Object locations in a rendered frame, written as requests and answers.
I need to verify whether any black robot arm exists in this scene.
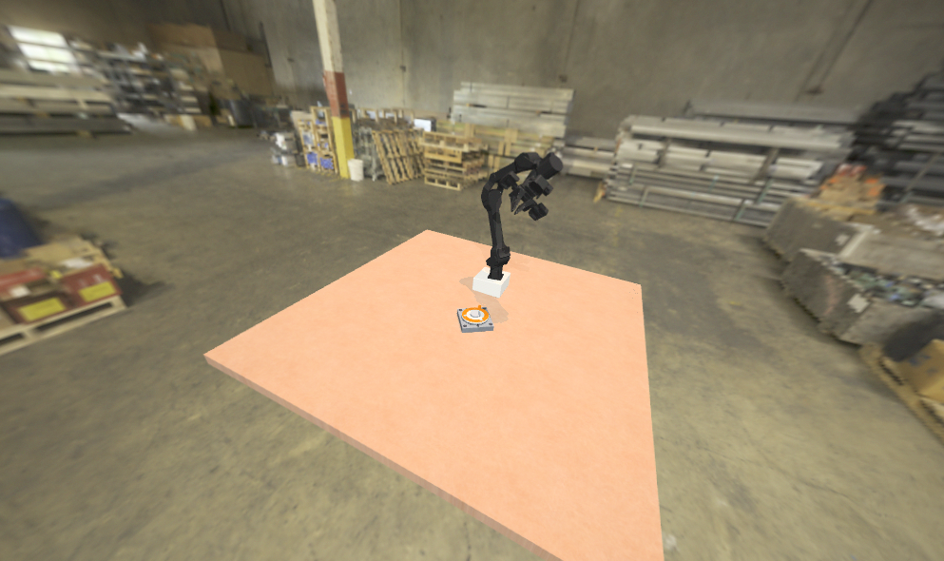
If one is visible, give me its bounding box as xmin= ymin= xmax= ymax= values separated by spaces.
xmin=481 ymin=151 xmax=563 ymax=281

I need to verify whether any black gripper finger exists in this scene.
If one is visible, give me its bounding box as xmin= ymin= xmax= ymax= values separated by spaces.
xmin=509 ymin=187 xmax=526 ymax=212
xmin=514 ymin=199 xmax=536 ymax=215

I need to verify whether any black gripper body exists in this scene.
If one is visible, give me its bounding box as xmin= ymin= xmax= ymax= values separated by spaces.
xmin=499 ymin=171 xmax=548 ymax=221

